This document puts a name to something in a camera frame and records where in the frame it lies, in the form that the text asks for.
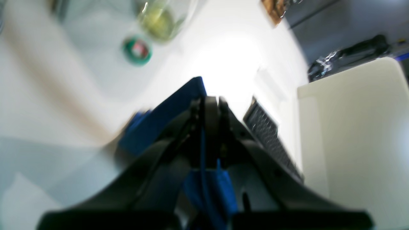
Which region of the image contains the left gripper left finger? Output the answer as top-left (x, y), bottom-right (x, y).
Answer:
top-left (37, 99), bottom-right (203, 230)

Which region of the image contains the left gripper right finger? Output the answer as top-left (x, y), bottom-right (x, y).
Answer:
top-left (204, 96), bottom-right (374, 230)

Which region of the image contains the white cabinet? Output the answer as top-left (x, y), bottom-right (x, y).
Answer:
top-left (297, 57), bottom-right (409, 230)

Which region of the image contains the black computer keyboard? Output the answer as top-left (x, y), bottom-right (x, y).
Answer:
top-left (243, 96), bottom-right (304, 183)

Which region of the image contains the dark blue t-shirt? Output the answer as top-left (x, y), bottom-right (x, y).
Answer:
top-left (118, 76), bottom-right (240, 230)

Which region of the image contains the clear glass jar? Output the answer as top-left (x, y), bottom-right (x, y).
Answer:
top-left (135, 0), bottom-right (200, 43)

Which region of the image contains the green electrical tape roll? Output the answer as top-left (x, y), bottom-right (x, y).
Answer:
top-left (122, 35), bottom-right (152, 66)

